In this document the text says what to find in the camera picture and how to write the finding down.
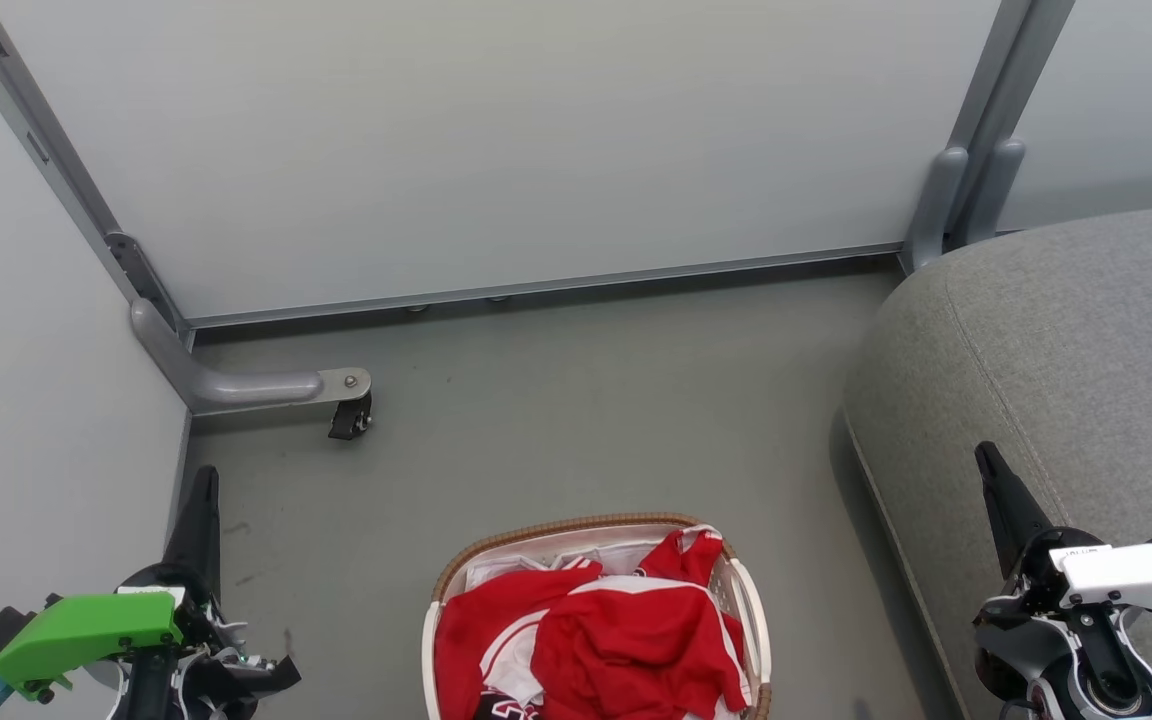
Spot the grey fabric sofa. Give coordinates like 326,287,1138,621
841,203,1152,720

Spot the red white sports jersey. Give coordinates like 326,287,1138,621
531,527,752,720

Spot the black caster wheel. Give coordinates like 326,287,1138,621
328,392,374,441

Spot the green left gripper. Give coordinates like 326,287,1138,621
0,465,237,701

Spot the grey partition corner post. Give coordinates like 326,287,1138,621
0,0,187,331

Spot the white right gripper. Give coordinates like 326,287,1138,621
974,441,1152,626

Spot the grey partition upright post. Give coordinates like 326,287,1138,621
946,0,1077,246

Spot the white wicker-rimmed laundry basket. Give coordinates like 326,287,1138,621
421,513,772,720

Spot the grey partition foot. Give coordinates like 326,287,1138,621
131,298,372,416
901,145,969,273
961,138,1027,246

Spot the white cloth basket liner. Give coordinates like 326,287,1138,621
464,527,727,593

